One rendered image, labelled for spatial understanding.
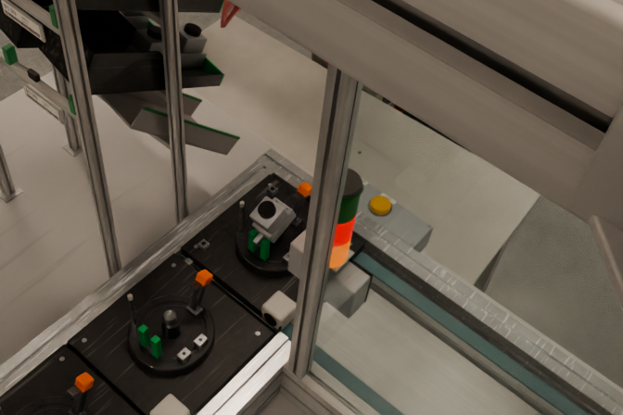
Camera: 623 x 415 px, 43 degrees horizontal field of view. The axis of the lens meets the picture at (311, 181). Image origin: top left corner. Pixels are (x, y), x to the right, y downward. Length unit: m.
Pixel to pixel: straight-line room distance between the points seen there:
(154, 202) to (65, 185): 0.19
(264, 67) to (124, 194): 0.49
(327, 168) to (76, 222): 0.84
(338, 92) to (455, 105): 0.67
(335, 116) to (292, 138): 0.94
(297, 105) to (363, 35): 1.70
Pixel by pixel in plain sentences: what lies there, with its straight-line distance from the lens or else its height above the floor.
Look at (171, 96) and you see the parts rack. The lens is 1.32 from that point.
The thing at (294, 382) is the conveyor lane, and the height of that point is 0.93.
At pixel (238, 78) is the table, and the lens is 1.91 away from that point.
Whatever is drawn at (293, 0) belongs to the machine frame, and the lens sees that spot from 0.17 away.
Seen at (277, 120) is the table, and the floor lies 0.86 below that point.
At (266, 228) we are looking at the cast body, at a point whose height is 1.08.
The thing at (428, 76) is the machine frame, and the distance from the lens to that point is 0.16.
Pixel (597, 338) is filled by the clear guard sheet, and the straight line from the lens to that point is 0.86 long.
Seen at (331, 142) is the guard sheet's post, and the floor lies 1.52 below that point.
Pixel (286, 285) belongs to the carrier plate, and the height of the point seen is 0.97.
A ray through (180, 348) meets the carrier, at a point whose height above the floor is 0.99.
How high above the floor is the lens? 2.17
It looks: 50 degrees down
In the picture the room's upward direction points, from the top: 7 degrees clockwise
